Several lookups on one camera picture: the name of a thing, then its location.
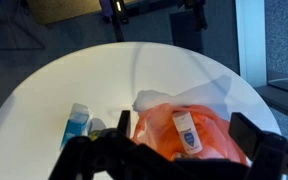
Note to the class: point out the dark stand with clamp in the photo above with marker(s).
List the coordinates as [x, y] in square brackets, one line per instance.
[187, 26]

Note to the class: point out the black tripod stand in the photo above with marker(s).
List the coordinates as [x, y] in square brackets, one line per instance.
[117, 20]

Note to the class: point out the orange plastic bag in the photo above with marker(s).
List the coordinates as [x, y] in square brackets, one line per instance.
[157, 133]

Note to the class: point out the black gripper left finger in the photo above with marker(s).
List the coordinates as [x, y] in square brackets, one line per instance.
[94, 160]

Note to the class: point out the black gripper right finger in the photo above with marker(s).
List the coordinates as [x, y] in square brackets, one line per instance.
[270, 153]

